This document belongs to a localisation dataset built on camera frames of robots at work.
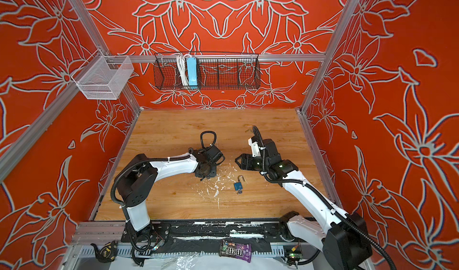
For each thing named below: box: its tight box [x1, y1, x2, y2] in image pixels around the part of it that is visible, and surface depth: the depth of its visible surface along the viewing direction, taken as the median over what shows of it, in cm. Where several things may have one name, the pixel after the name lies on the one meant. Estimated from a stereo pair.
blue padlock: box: [233, 174, 246, 192], surface depth 87 cm
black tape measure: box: [90, 240, 119, 264], surface depth 68 cm
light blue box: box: [186, 57, 198, 90], surface depth 92 cm
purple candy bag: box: [218, 238, 253, 263], surface depth 70 cm
